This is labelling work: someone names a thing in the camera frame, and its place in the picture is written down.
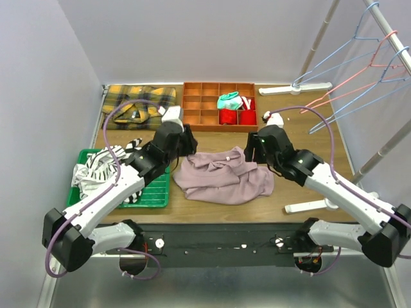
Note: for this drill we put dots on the yellow plaid shirt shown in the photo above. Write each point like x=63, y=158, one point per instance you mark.
x=139, y=106

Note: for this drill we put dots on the black white striped garment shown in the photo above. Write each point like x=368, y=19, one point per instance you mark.
x=99, y=167

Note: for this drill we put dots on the orange compartment tray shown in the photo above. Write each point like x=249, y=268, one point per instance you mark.
x=199, y=102

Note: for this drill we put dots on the mauve tank top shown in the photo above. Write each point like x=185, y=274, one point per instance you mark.
x=224, y=178

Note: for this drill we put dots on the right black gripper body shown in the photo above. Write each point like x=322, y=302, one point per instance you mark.
x=273, y=163

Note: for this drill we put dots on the red rolled cloth left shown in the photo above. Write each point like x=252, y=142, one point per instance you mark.
x=228, y=117

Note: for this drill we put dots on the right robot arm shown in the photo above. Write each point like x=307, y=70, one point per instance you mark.
x=381, y=231

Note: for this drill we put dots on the black mounting base plate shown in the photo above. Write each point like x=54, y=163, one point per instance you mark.
x=198, y=245

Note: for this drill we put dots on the far blue wire hanger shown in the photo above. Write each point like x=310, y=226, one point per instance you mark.
x=298, y=82

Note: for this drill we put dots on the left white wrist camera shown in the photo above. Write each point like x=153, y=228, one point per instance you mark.
x=173, y=114

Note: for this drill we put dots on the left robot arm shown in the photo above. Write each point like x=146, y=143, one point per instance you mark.
x=72, y=236

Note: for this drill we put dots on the metal clothes rack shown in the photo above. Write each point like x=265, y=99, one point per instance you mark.
x=404, y=57

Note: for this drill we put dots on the red white striped sock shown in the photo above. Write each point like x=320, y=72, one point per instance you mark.
x=248, y=103

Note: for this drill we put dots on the red rolled cloth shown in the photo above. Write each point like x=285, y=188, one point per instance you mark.
x=248, y=118
x=228, y=117

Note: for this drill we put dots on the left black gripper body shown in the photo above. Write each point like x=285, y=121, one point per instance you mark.
x=187, y=143

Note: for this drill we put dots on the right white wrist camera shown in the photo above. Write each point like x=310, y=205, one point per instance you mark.
x=270, y=118

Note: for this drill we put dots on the teal white sock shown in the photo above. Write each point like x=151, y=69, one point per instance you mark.
x=231, y=101

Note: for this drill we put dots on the red rolled cloth right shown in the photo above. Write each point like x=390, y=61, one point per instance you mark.
x=248, y=118

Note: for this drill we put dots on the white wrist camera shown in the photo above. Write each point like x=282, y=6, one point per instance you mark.
x=270, y=118
x=173, y=114

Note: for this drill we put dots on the pink wire hanger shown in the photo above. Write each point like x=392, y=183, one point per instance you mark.
x=320, y=101

